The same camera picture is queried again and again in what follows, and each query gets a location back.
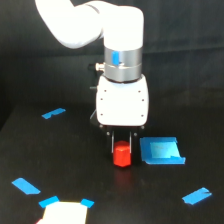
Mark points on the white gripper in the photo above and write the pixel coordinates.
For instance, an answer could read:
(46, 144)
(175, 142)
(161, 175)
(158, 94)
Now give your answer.
(121, 105)

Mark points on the red hexagonal block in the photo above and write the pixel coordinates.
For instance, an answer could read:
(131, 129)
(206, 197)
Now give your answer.
(122, 154)

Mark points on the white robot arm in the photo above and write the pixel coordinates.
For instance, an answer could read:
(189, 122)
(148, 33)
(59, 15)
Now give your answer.
(121, 29)

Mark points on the blue taped square marker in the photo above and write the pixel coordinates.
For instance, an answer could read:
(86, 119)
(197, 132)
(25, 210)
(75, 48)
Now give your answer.
(161, 151)

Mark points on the blue tape strip far left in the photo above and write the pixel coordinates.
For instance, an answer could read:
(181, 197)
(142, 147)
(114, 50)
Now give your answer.
(53, 113)

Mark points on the blue tape strip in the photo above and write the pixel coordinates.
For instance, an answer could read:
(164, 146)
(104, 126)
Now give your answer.
(25, 186)
(53, 113)
(197, 196)

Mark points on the blue tape on paper right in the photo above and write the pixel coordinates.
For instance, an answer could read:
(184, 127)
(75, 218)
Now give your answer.
(88, 203)

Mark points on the blue tape on paper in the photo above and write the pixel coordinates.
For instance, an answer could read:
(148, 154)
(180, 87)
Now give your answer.
(88, 203)
(48, 201)

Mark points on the blue tape on paper left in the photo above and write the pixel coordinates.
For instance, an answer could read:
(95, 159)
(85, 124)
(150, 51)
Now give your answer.
(48, 201)

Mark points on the blue tape strip right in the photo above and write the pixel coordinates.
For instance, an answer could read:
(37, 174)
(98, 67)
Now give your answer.
(197, 196)

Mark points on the white paper sheet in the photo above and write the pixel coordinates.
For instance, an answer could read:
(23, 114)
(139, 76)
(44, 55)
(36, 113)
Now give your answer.
(64, 213)

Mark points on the blue tape strip near left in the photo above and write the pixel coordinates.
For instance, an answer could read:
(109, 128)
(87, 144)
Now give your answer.
(25, 186)

